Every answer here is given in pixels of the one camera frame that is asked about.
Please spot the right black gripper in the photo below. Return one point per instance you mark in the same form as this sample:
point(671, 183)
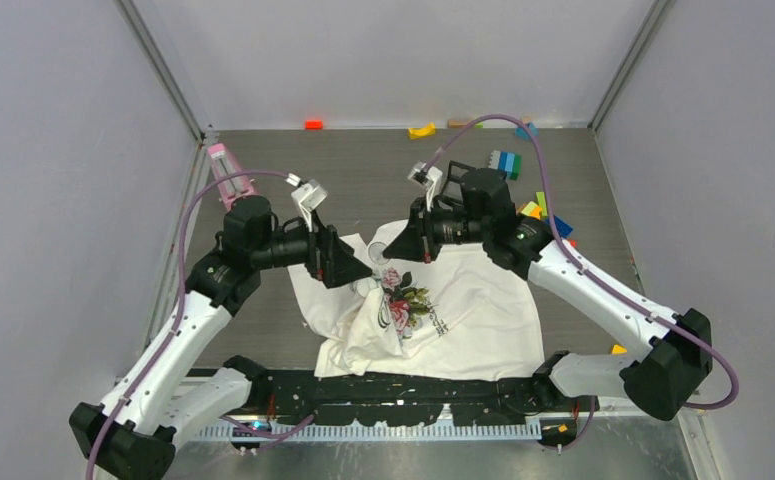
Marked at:
point(418, 241)

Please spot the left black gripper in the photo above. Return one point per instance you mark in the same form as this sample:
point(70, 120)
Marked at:
point(329, 258)

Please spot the round orange blue brooch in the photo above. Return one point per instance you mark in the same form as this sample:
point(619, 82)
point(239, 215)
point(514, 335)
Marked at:
point(376, 253)

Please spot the white floral t-shirt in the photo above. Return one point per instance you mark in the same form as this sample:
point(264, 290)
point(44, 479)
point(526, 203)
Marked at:
point(459, 318)

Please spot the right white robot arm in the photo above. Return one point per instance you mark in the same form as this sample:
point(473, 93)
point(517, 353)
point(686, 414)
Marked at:
point(669, 355)

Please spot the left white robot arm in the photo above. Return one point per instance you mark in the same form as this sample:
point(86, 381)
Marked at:
point(134, 432)

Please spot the black display case left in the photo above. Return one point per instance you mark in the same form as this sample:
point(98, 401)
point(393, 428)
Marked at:
point(451, 187)

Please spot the yellow arch block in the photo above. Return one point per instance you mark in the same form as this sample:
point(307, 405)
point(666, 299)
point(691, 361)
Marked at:
point(425, 131)

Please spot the yellow orange block cluster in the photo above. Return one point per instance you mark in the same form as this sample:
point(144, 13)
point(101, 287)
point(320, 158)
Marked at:
point(532, 210)

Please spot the tan and green block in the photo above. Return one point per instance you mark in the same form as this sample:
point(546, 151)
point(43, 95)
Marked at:
point(458, 123)

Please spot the stacked blue green blocks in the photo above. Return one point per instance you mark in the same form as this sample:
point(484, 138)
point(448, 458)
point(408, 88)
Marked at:
point(509, 163)

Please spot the lime green flat block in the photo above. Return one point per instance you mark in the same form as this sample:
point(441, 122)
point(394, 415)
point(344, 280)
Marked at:
point(542, 203)

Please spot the small red block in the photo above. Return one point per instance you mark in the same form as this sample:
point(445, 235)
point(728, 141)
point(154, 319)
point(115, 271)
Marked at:
point(313, 124)

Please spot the blue studded brick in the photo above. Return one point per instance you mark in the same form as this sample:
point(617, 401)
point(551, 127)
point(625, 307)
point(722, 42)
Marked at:
point(563, 228)

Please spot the pink box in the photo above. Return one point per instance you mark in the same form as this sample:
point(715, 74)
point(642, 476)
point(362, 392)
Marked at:
point(233, 184)

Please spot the light blue roof block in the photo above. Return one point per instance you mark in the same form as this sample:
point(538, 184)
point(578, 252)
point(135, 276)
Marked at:
point(529, 132)

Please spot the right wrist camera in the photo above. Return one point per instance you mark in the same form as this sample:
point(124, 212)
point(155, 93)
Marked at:
point(430, 179)

